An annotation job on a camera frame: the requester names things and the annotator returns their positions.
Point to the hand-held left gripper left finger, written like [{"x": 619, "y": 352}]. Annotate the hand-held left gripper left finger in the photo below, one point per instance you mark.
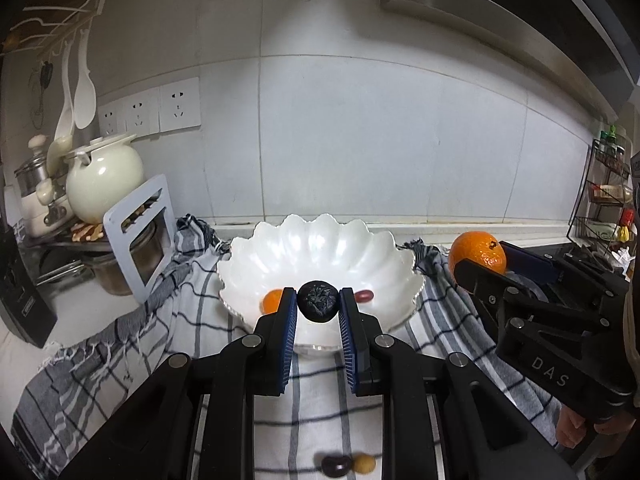
[{"x": 289, "y": 342}]

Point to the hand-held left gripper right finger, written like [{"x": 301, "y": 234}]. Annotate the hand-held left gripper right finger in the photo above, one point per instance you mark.
[{"x": 347, "y": 347}]

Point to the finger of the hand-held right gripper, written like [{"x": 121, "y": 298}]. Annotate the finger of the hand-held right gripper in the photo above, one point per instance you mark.
[
  {"x": 525, "y": 320},
  {"x": 532, "y": 261}
]

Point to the wrinkled dark fruit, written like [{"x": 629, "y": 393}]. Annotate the wrinkled dark fruit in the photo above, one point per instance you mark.
[{"x": 318, "y": 301}]

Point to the large orange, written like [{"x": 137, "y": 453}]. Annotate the large orange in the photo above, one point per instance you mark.
[{"x": 475, "y": 252}]

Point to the white scalloped bowl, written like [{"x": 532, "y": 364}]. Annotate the white scalloped bowl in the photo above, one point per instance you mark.
[{"x": 320, "y": 250}]

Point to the small yellow fruit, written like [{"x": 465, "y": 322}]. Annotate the small yellow fruit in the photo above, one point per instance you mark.
[{"x": 364, "y": 464}]

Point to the smooth dark plum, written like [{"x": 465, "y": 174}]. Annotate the smooth dark plum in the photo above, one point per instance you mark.
[{"x": 336, "y": 466}]

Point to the person's right hand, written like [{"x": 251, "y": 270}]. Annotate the person's right hand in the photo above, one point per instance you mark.
[{"x": 570, "y": 430}]

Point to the small orange citrus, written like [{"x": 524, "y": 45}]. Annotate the small orange citrus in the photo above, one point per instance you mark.
[{"x": 271, "y": 301}]

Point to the small red date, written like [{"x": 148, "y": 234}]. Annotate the small red date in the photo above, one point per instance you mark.
[{"x": 365, "y": 296}]

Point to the grey checked cloth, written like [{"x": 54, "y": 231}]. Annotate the grey checked cloth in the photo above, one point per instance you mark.
[{"x": 150, "y": 320}]

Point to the green capped bottle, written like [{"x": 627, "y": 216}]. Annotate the green capped bottle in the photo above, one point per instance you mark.
[{"x": 609, "y": 140}]

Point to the glass lidded pot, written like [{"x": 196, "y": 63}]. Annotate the glass lidded pot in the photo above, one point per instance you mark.
[{"x": 145, "y": 255}]

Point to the pale blue board stand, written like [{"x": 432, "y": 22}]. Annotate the pale blue board stand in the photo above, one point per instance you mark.
[{"x": 116, "y": 240}]

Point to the woven trivet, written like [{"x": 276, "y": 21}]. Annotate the woven trivet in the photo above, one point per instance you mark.
[{"x": 87, "y": 232}]

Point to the cream ceramic pot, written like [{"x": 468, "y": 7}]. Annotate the cream ceramic pot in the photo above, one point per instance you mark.
[{"x": 105, "y": 180}]

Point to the steel range hood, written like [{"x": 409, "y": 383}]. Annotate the steel range hood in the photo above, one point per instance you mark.
[{"x": 500, "y": 15}]

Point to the black kitchen appliance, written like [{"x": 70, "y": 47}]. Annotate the black kitchen appliance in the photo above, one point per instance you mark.
[{"x": 20, "y": 295}]

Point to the white rice paddle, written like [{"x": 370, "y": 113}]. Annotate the white rice paddle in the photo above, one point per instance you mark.
[
  {"x": 85, "y": 100},
  {"x": 64, "y": 115}
]

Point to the black hanging utensil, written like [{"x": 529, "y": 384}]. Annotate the black hanging utensil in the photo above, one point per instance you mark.
[{"x": 46, "y": 76}]

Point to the white wall socket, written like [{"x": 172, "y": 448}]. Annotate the white wall socket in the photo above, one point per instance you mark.
[
  {"x": 141, "y": 112},
  {"x": 112, "y": 120},
  {"x": 179, "y": 104}
]

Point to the white branch wall rack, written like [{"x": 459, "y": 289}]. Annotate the white branch wall rack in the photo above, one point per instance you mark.
[{"x": 55, "y": 15}]

